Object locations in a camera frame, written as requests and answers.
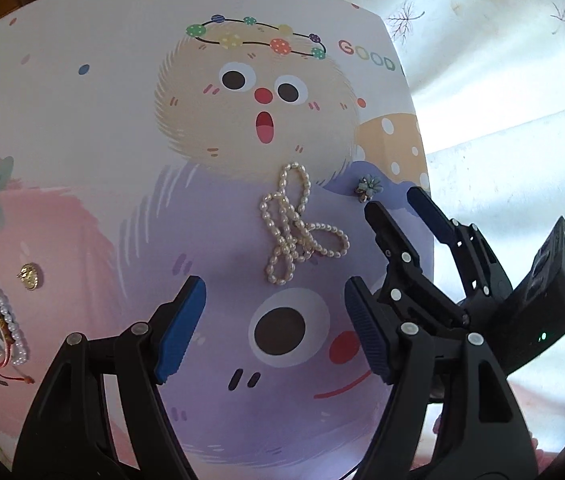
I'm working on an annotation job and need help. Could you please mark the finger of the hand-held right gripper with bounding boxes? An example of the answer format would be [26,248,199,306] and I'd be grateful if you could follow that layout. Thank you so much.
[364,201,466,333]
[407,186,513,307]

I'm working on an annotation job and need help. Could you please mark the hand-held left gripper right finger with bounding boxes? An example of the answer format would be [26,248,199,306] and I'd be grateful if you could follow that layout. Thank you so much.
[343,276,538,480]

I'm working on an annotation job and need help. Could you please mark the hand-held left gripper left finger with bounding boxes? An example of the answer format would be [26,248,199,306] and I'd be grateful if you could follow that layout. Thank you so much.
[12,275,208,480]

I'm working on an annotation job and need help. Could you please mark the green flower brooch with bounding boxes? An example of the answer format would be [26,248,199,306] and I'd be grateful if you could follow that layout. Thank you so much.
[355,174,385,204]

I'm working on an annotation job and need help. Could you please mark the white pearl necklace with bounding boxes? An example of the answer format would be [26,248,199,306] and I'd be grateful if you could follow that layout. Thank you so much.
[258,161,351,286]

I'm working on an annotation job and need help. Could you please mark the gold round pendant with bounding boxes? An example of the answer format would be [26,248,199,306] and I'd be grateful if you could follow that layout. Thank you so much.
[16,263,40,291]

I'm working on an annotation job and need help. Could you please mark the white leaf print curtain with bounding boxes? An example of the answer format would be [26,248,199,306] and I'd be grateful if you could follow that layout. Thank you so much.
[287,0,565,461]

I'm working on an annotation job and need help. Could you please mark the cartoon printed tablecloth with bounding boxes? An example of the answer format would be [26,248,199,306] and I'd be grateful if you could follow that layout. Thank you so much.
[0,0,433,480]

